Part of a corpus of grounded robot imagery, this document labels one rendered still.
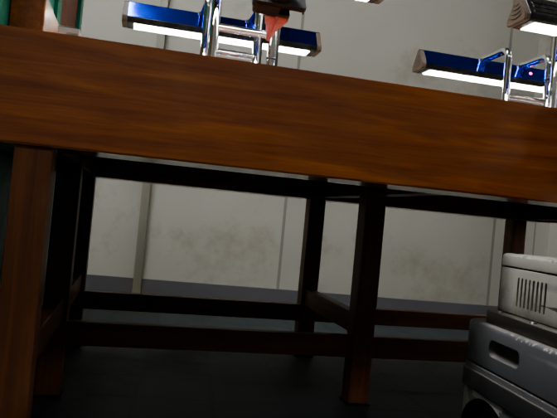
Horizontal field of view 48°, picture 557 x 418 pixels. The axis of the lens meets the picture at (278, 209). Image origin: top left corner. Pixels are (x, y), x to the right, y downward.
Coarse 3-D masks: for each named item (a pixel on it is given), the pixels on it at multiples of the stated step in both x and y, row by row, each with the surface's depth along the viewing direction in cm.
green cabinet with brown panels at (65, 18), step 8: (56, 0) 167; (64, 0) 187; (72, 0) 206; (80, 0) 221; (56, 8) 167; (64, 8) 189; (72, 8) 208; (80, 8) 221; (56, 16) 167; (64, 16) 190; (72, 16) 210; (80, 16) 223; (64, 24) 192; (72, 24) 212; (80, 24) 225
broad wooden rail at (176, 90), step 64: (0, 64) 99; (64, 64) 101; (128, 64) 104; (192, 64) 106; (256, 64) 108; (0, 128) 99; (64, 128) 101; (128, 128) 104; (192, 128) 106; (256, 128) 109; (320, 128) 111; (384, 128) 114; (448, 128) 117; (512, 128) 120; (448, 192) 122; (512, 192) 120
